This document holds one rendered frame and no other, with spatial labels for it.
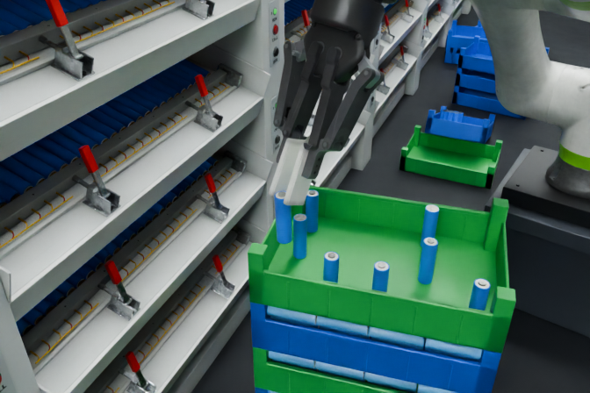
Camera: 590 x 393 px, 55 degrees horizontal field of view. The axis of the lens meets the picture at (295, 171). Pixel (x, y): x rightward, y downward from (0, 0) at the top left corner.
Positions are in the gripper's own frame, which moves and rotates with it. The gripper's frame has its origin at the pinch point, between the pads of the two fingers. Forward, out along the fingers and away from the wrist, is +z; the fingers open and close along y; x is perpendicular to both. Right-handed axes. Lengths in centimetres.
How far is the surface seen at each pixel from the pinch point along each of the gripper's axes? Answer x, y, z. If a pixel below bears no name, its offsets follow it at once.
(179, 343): -17, 27, 44
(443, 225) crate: -25.9, -7.8, 3.9
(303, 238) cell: -9.0, 2.4, 10.1
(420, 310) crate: -9.0, -16.1, 9.9
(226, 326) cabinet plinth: -37, 35, 49
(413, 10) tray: -151, 90, -39
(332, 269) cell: -5.8, -5.5, 10.2
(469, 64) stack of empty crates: -167, 67, -26
